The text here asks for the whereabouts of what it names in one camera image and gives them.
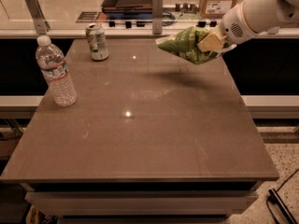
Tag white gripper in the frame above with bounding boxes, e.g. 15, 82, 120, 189
196, 0, 257, 52

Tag green jalapeno chip bag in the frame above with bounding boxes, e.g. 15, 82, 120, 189
155, 27, 236, 65

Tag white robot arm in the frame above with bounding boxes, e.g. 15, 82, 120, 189
197, 0, 299, 52

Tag clear plastic water bottle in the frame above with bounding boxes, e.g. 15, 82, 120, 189
36, 35, 78, 106

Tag green and white soda can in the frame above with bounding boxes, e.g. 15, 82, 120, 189
85, 23, 109, 61

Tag centre metal bracket post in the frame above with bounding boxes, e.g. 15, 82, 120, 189
152, 0, 164, 35

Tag metal bracket post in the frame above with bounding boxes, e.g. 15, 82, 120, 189
24, 0, 50, 35
152, 0, 164, 35

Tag left metal bracket post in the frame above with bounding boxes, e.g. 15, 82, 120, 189
24, 0, 50, 35

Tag black floor cable stand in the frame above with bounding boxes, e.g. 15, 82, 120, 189
266, 170, 299, 224

